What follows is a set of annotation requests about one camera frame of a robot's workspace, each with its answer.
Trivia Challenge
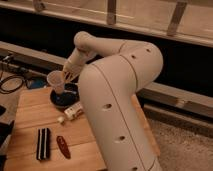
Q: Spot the black coiled cable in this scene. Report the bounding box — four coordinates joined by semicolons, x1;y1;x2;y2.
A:
0;74;26;95

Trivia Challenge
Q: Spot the wooden rail with brackets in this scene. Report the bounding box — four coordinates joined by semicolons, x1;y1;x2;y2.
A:
0;0;213;48

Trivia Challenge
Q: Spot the small white cube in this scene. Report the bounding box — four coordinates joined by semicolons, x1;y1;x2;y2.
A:
57;116;65;124

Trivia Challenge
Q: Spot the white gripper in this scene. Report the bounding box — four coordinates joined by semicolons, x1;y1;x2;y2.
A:
62;48;96;83

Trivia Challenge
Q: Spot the dark ceramic bowl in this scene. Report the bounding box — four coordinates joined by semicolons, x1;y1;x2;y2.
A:
50;83;79;108

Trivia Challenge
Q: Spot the blue object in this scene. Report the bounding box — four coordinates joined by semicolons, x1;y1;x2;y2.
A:
28;78;46;89

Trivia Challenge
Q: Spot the white small bottle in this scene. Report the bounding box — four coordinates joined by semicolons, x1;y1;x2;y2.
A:
64;102;83;120

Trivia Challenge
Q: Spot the dark red oval object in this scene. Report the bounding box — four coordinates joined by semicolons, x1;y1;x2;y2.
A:
56;136;71;159

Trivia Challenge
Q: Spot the wooden table board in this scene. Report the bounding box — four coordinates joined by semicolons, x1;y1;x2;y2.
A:
3;87;161;171

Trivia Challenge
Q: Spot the black white striped block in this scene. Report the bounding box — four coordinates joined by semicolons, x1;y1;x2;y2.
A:
36;128;50;161

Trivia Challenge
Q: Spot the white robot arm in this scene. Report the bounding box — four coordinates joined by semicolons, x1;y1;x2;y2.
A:
63;31;163;171

